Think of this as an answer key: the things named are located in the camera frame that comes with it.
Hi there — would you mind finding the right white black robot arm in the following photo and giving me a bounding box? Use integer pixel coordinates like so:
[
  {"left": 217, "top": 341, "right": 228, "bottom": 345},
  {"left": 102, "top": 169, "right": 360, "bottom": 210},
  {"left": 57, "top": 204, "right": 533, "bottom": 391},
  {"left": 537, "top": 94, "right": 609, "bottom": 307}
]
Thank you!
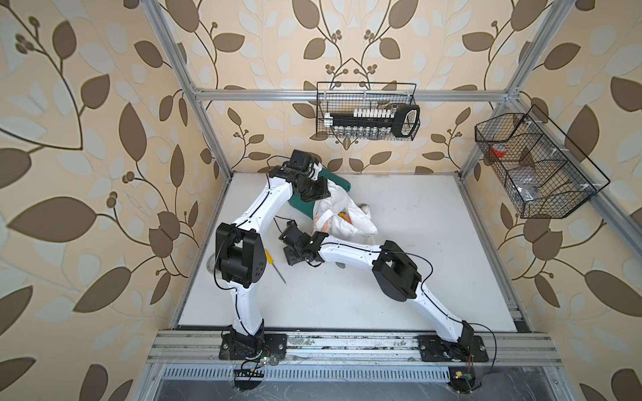
[{"left": 279, "top": 232, "right": 475, "bottom": 352}]

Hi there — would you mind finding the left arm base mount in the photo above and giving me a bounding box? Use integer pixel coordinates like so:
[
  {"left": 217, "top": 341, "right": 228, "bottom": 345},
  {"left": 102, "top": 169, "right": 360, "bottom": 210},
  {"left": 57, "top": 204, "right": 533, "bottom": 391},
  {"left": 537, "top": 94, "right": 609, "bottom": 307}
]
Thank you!
[{"left": 218, "top": 331, "right": 288, "bottom": 364}]

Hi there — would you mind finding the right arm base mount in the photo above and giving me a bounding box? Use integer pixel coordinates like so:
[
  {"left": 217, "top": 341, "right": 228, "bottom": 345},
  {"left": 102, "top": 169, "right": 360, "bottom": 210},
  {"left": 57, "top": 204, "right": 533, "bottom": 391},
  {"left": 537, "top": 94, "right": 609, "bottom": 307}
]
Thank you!
[{"left": 416, "top": 335, "right": 491, "bottom": 363}]

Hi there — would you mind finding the red small item in basket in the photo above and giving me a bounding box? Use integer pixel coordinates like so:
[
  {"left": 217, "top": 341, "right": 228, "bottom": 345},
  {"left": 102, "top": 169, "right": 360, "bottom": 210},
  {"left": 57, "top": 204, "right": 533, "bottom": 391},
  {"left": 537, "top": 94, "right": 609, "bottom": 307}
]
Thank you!
[{"left": 489, "top": 143, "right": 508, "bottom": 160}]

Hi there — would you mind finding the white printed tote bag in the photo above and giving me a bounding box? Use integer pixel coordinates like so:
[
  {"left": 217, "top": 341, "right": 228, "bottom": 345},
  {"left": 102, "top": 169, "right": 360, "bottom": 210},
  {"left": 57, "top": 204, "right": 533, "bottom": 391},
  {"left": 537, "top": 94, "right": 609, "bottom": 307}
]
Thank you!
[{"left": 313, "top": 181, "right": 379, "bottom": 245}]

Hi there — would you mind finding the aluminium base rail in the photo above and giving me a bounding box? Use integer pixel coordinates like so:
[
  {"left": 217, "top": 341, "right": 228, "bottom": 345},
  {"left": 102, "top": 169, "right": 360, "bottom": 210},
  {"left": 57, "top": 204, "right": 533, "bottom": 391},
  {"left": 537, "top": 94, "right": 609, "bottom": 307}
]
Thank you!
[{"left": 147, "top": 330, "right": 563, "bottom": 368}]

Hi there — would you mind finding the small yellow utility knife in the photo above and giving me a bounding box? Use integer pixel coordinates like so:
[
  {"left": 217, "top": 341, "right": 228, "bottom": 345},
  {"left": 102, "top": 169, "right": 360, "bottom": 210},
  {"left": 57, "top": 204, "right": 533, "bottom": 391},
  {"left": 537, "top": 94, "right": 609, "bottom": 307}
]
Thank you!
[{"left": 339, "top": 212, "right": 351, "bottom": 223}]

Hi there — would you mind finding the black wire basket centre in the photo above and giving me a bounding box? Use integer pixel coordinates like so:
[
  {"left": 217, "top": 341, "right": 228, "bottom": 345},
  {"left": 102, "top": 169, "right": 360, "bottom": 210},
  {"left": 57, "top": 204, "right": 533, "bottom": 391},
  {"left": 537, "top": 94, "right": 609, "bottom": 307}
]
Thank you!
[{"left": 315, "top": 80, "right": 421, "bottom": 142}]

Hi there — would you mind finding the clear tape roll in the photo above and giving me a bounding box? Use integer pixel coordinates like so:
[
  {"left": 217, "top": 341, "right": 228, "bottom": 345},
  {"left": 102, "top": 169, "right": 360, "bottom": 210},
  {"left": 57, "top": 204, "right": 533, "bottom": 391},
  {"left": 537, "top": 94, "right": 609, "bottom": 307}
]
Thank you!
[{"left": 206, "top": 253, "right": 217, "bottom": 276}]

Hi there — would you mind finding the black wire basket right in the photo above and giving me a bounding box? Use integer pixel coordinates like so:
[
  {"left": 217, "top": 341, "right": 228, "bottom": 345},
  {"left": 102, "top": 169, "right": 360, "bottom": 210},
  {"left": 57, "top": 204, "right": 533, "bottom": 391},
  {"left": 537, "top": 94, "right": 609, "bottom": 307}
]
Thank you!
[{"left": 475, "top": 105, "right": 610, "bottom": 219}]

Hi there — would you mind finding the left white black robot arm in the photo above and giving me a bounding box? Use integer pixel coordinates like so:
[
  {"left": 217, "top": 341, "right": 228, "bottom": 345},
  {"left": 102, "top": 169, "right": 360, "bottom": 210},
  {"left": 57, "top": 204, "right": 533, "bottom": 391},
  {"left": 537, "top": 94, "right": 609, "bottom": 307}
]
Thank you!
[{"left": 208, "top": 163, "right": 330, "bottom": 356}]

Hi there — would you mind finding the clear plastic bag in basket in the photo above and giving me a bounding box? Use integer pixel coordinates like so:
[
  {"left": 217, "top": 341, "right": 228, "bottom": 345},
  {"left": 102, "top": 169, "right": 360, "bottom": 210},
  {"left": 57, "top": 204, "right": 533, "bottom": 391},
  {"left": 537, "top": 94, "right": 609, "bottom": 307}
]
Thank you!
[{"left": 508, "top": 166, "right": 540, "bottom": 202}]

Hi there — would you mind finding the black socket bit set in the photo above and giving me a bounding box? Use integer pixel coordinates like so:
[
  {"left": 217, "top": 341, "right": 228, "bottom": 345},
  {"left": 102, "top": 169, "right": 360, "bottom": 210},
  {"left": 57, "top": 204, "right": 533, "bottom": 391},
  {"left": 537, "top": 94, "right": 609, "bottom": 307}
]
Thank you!
[{"left": 321, "top": 105, "right": 421, "bottom": 140}]

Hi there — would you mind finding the green plastic tool case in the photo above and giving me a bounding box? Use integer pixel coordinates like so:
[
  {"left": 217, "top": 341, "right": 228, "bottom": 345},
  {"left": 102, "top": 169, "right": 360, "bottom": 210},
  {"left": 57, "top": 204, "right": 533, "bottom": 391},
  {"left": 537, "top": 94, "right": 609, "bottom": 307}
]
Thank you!
[{"left": 288, "top": 168, "right": 351, "bottom": 219}]

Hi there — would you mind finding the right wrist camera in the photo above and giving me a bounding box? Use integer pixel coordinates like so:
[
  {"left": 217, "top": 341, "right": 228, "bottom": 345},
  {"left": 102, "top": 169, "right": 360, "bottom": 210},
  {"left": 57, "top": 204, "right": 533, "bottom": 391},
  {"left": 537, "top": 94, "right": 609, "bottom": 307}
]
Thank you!
[{"left": 279, "top": 221, "right": 311, "bottom": 253}]

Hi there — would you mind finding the black wire basket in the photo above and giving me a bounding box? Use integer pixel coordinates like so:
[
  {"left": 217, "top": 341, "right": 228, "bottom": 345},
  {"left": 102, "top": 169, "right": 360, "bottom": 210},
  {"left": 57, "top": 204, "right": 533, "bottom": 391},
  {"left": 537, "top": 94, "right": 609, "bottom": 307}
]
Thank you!
[
  {"left": 315, "top": 80, "right": 421, "bottom": 142},
  {"left": 475, "top": 105, "right": 610, "bottom": 219}
]

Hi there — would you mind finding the yellow handle screwdriver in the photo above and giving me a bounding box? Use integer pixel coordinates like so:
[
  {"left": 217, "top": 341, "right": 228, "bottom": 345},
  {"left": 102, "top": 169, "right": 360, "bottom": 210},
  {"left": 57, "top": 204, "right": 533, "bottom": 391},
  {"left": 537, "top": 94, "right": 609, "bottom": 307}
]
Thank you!
[{"left": 264, "top": 250, "right": 287, "bottom": 284}]

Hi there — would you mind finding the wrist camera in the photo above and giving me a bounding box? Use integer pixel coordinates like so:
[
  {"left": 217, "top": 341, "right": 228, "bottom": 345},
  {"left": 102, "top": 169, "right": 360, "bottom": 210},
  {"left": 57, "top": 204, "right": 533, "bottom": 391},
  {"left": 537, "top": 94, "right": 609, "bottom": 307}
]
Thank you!
[
  {"left": 286, "top": 150, "right": 323, "bottom": 180},
  {"left": 279, "top": 221, "right": 311, "bottom": 253}
]

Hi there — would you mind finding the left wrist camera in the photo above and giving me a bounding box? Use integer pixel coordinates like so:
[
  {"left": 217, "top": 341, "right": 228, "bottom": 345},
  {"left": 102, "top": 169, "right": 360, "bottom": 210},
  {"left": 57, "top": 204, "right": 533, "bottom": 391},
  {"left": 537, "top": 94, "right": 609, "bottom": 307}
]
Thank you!
[{"left": 286, "top": 150, "right": 323, "bottom": 180}]

